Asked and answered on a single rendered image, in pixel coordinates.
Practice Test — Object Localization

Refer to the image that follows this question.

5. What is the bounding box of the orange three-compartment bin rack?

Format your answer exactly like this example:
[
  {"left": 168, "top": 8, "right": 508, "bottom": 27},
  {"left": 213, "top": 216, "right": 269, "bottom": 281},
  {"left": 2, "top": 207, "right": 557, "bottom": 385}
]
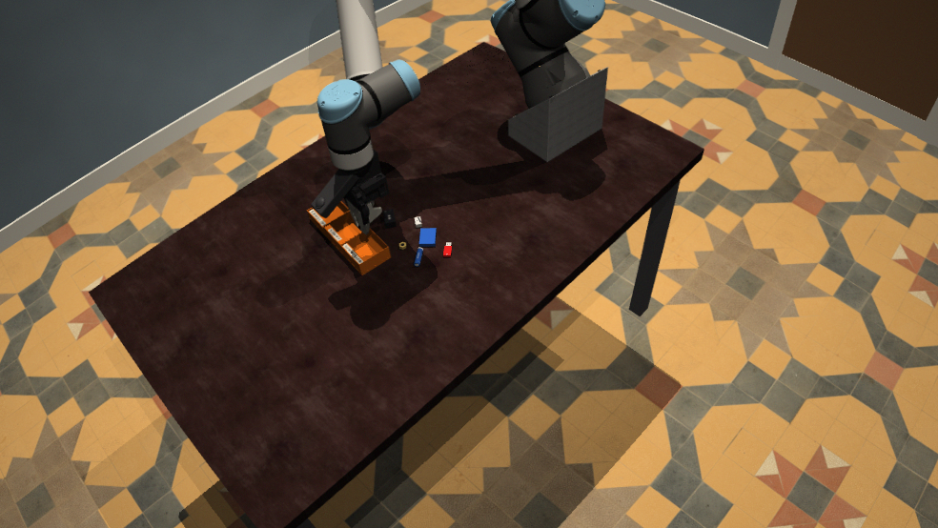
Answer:
[{"left": 307, "top": 201, "right": 391, "bottom": 275}]

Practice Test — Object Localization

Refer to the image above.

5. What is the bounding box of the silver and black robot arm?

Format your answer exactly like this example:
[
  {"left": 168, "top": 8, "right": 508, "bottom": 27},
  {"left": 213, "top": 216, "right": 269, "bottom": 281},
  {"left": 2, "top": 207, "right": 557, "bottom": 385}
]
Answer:
[{"left": 311, "top": 0, "right": 605, "bottom": 218}]

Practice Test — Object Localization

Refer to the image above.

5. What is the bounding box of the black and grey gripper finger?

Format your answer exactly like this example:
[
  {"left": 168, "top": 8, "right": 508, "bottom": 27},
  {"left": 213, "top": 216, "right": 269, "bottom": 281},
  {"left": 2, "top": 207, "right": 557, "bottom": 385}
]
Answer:
[
  {"left": 344, "top": 197, "right": 375, "bottom": 229},
  {"left": 356, "top": 198, "right": 382, "bottom": 234}
]

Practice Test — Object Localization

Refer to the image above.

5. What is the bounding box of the black 9v battery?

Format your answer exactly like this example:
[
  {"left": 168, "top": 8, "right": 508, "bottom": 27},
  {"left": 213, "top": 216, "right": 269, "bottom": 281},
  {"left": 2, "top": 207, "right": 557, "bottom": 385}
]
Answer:
[{"left": 383, "top": 209, "right": 397, "bottom": 229}]

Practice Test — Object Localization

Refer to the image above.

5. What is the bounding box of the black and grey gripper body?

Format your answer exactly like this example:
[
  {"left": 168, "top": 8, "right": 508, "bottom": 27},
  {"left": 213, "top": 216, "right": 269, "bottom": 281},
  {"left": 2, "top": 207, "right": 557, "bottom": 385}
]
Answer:
[{"left": 339, "top": 150, "right": 389, "bottom": 208}]

